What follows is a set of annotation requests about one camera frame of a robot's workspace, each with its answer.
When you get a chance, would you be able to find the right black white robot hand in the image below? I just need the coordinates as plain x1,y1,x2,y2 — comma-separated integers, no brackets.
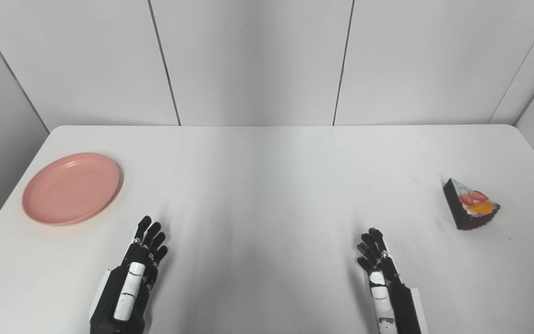
356,227,423,334

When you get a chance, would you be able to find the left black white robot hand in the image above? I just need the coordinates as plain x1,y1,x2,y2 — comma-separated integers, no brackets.
89,216,169,334

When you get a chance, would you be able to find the pink round plate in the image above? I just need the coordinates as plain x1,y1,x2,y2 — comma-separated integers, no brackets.
22,152,121,226

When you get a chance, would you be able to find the chocolate cake slice with fruit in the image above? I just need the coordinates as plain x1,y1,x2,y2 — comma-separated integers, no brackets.
443,178,501,231

